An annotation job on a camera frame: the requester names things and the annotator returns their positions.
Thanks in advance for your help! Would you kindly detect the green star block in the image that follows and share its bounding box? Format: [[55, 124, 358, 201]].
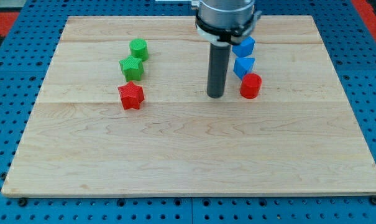
[[119, 55, 144, 82]]

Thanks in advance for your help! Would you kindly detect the light wooden board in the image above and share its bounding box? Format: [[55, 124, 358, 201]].
[[2, 16, 376, 198]]

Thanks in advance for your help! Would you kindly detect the blue triangle block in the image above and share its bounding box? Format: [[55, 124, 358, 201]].
[[233, 57, 255, 80]]

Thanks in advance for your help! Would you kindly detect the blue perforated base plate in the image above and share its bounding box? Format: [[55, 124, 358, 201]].
[[0, 1, 376, 223]]

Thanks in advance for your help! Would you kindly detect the blue cube block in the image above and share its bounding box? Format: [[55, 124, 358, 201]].
[[232, 36, 255, 57]]

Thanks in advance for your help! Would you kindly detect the red star block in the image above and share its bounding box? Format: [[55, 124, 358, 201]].
[[117, 81, 144, 110]]

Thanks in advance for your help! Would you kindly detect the red cylinder block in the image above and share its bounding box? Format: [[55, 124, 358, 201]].
[[240, 73, 262, 99]]

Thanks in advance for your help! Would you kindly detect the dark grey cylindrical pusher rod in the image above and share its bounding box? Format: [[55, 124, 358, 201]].
[[207, 44, 231, 98]]

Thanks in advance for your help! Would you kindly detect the green cylinder block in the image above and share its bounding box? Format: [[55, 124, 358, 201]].
[[129, 38, 149, 61]]

